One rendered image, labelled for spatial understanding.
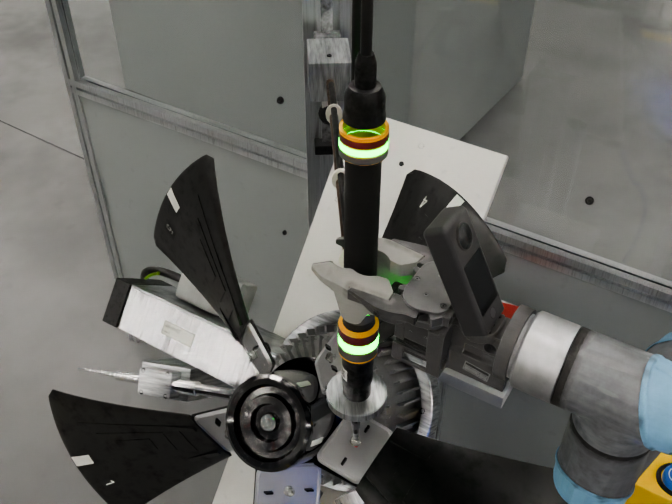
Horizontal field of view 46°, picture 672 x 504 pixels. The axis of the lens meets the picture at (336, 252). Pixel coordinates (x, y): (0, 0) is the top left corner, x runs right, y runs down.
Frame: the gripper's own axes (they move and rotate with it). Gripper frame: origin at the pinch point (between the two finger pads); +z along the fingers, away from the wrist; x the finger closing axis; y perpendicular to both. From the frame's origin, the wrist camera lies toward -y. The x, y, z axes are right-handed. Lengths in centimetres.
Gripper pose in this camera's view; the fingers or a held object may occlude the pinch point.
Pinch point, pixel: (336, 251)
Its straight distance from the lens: 78.8
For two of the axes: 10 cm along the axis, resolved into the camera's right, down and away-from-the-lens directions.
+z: -8.5, -3.5, 3.9
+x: 5.2, -5.6, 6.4
